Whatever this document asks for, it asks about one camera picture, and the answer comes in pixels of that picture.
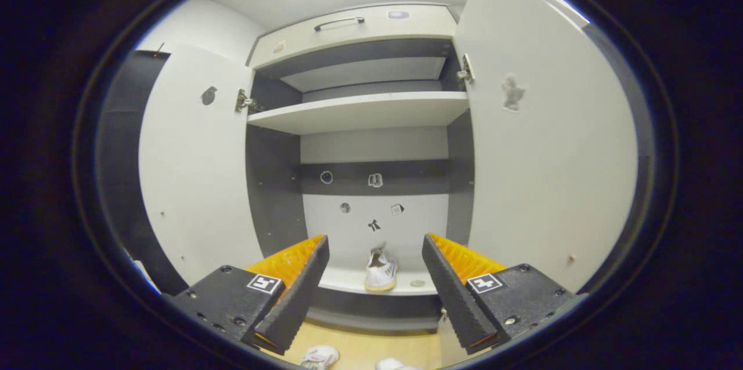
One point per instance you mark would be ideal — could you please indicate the white cabinet drawer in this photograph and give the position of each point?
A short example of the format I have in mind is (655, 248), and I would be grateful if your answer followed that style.
(360, 33)

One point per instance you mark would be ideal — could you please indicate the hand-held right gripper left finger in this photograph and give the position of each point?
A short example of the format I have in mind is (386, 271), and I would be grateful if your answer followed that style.
(299, 294)

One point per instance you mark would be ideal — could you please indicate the grey white shoe cabinet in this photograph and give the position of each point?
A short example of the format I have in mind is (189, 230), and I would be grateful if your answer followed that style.
(371, 111)

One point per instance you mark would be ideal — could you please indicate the white cabinet door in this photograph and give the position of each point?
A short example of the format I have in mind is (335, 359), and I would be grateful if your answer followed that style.
(197, 184)
(551, 155)

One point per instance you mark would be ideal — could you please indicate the white sports shoe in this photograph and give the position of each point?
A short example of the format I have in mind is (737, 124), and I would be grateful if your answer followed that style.
(380, 274)
(319, 356)

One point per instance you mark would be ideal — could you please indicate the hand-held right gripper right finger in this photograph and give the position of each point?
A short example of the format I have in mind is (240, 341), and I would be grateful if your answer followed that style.
(455, 300)

